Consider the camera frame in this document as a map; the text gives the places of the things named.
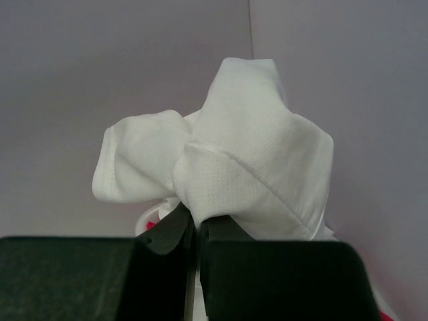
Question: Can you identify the magenta t shirt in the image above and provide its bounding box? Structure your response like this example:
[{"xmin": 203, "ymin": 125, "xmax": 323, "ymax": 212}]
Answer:
[{"xmin": 145, "ymin": 219, "xmax": 159, "ymax": 231}]

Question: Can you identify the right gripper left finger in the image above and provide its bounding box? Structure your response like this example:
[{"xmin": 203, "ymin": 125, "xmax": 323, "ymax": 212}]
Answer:
[{"xmin": 1, "ymin": 207, "xmax": 194, "ymax": 320}]

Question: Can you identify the white plastic basket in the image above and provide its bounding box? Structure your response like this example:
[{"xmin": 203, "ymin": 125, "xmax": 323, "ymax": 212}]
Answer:
[{"xmin": 134, "ymin": 203, "xmax": 175, "ymax": 236}]

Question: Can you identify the white t shirt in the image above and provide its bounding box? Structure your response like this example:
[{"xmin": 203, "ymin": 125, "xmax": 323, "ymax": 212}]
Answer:
[{"xmin": 92, "ymin": 58, "xmax": 334, "ymax": 240}]

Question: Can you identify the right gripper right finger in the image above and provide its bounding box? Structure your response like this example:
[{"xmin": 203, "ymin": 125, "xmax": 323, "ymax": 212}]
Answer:
[{"xmin": 200, "ymin": 216, "xmax": 380, "ymax": 321}]

